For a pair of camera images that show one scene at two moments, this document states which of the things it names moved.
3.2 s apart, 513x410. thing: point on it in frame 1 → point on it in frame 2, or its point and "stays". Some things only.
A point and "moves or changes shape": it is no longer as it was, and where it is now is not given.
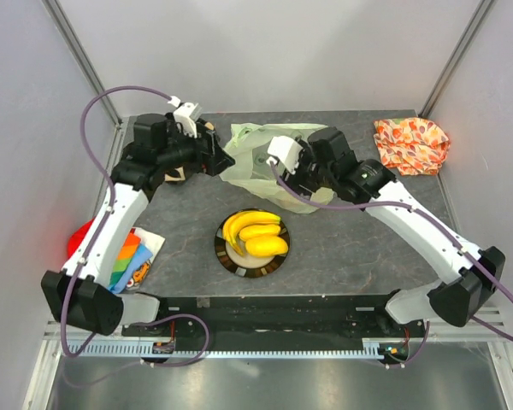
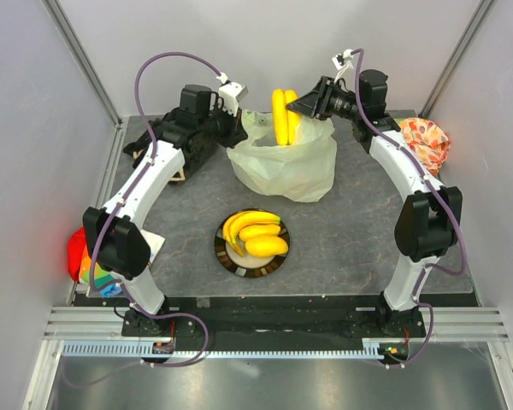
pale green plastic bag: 247,164 moves or changes shape
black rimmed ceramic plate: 249,266 stays
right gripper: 294,181 → 315,103
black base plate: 274,318 stays
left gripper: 210,161 → 237,133
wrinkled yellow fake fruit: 259,231 stays
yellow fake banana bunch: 232,225 stays
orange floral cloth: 414,145 stays
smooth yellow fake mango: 266,246 stays
